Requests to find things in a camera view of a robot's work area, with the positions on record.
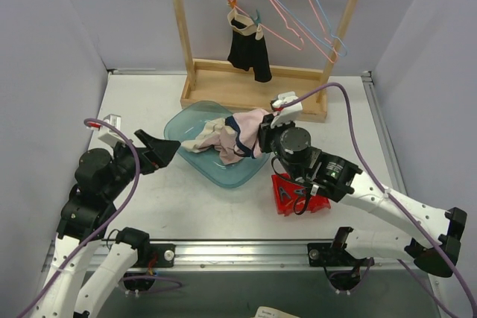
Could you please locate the pink underwear navy trim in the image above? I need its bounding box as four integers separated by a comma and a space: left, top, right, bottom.
225, 108, 274, 159

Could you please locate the beige pink underwear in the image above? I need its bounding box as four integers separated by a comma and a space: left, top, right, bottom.
181, 118, 243, 165

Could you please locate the pink wire hanger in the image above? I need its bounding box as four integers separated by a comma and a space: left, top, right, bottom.
232, 2, 305, 51
259, 0, 338, 64

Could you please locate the blue wire hanger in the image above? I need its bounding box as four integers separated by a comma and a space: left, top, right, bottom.
276, 0, 348, 63

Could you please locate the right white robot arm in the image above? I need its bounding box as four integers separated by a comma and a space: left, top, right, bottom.
259, 114, 467, 278

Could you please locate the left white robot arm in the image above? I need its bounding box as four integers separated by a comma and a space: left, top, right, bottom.
26, 127, 180, 317

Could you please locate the black underwear beige waistband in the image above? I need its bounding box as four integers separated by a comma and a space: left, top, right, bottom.
227, 10, 272, 83

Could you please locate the teal clothespin on black underwear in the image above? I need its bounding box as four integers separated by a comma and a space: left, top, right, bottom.
250, 9, 262, 28

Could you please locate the orange clothespin on black underwear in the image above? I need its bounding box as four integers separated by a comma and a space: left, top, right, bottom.
227, 0, 238, 9

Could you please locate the teal plastic basin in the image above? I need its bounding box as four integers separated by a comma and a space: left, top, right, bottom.
164, 101, 270, 188

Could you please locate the red plastic bin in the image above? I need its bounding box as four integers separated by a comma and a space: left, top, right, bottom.
271, 174, 331, 217

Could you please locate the wooden clothes rack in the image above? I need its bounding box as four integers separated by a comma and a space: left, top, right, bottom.
172, 0, 358, 112

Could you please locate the paper sheet bottom edge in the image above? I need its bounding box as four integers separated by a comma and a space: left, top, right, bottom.
253, 306, 298, 318

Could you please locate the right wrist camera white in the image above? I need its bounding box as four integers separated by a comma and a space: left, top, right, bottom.
271, 92, 303, 129

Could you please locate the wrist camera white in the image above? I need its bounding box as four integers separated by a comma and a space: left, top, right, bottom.
271, 92, 303, 129
88, 114, 124, 147

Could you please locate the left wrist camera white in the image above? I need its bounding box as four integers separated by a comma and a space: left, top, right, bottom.
88, 114, 124, 147

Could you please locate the aluminium mounting rail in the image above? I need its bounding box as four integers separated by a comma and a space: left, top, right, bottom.
40, 238, 443, 273

